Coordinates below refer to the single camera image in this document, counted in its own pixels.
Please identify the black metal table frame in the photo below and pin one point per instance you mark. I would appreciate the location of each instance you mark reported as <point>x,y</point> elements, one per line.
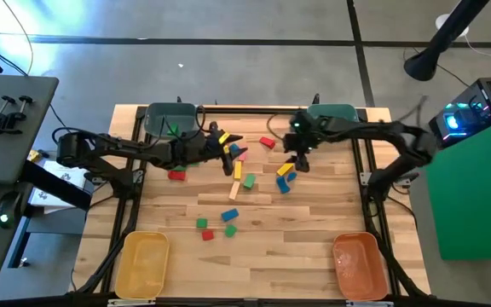
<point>250,110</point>

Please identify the large green block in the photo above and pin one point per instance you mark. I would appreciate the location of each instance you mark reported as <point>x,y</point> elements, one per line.
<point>249,181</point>

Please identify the small yellow object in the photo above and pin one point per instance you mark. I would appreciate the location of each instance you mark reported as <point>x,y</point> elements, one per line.
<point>34,155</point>

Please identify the silver corner bracket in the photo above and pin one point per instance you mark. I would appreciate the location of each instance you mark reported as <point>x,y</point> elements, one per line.
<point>137,176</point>
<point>365,178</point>

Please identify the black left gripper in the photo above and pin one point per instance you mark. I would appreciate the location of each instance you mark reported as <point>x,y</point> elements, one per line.
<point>190,149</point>

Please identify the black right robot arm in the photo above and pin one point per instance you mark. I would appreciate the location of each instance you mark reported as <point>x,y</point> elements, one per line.
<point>382,130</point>

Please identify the white round device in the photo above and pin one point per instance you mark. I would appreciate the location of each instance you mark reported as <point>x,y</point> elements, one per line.
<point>441,19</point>

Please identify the grey rail clip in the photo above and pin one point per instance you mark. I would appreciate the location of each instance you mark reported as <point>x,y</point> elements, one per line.
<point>131,303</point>
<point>369,303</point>

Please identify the yellow arch block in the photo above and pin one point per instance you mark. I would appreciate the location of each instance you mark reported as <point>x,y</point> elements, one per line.
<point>226,149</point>

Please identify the teal plastic bin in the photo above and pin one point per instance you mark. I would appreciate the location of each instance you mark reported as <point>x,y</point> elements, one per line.
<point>335,111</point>

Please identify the long yellow block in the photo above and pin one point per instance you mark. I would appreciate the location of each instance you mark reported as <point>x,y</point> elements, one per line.
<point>238,170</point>

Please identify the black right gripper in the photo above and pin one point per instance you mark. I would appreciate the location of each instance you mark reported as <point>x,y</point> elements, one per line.
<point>307,132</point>

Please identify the dark green plastic bin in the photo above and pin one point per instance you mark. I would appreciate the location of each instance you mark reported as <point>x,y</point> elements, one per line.
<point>160,117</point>

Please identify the blue rectangular block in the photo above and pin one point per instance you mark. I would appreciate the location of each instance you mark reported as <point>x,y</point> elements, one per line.
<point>229,215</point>

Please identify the red arch block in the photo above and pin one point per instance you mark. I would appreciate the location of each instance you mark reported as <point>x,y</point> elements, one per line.
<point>177,175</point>

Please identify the orange plastic bin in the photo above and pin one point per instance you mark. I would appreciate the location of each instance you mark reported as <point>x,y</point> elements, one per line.
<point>360,266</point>

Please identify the pink wooden block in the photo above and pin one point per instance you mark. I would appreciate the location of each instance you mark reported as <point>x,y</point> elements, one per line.
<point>243,157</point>

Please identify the black computer mouse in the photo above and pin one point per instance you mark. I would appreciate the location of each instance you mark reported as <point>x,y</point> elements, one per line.
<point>9,209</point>

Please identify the yellow plastic bin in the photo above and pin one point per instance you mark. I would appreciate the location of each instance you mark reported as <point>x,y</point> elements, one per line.
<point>141,264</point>

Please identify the small green block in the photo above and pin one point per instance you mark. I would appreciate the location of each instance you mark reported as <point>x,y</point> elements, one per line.
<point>201,223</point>
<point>230,231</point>

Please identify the white paper booklet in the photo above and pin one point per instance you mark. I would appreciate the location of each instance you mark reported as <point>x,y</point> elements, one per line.
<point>47,202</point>

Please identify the blue arch block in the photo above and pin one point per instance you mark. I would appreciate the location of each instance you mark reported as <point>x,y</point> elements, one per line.
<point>282,186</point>

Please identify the yellow rectangular block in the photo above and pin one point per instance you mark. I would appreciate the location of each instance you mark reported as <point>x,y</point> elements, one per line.
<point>285,169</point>

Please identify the blue half-round block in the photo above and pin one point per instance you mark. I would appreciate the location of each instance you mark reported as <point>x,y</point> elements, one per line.
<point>234,149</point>

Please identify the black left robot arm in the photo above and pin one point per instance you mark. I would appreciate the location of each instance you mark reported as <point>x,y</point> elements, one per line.
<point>100,147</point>

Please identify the long natural wood block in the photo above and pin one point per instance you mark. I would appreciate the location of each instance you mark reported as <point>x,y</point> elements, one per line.
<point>234,190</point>

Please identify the black stand pole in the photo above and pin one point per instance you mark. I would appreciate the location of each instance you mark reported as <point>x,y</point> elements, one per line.
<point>446,38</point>

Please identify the green wooden block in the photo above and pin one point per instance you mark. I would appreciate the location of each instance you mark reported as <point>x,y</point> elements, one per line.
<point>174,130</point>
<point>180,169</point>

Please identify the green board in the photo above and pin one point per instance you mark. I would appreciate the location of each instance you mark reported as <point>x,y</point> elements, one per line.
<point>475,192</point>

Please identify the black desk beam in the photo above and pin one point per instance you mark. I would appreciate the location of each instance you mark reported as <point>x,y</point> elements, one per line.
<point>58,187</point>

